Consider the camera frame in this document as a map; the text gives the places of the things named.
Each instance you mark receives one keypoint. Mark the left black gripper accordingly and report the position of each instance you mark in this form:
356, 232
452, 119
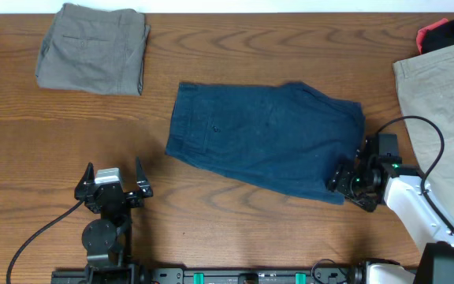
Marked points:
135, 200

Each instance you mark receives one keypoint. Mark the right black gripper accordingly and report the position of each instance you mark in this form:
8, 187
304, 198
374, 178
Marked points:
340, 179

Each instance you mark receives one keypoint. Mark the navy blue shorts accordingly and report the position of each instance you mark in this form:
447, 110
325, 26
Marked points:
289, 138

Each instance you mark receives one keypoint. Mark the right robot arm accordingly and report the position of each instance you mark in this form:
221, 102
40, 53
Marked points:
399, 187

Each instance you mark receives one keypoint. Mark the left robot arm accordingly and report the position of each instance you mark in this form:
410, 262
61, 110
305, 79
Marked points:
108, 239

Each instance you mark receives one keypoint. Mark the folded grey shorts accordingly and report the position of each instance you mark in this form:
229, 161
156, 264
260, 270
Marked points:
94, 50

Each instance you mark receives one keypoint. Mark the khaki beige shorts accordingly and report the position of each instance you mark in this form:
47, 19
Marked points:
425, 89

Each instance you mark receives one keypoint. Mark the black garment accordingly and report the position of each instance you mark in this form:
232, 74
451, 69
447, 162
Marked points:
445, 35

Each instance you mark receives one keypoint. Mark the red garment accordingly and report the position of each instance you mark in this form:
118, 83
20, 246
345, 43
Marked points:
422, 33

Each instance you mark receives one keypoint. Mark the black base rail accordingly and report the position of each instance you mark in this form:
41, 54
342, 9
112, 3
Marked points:
326, 275

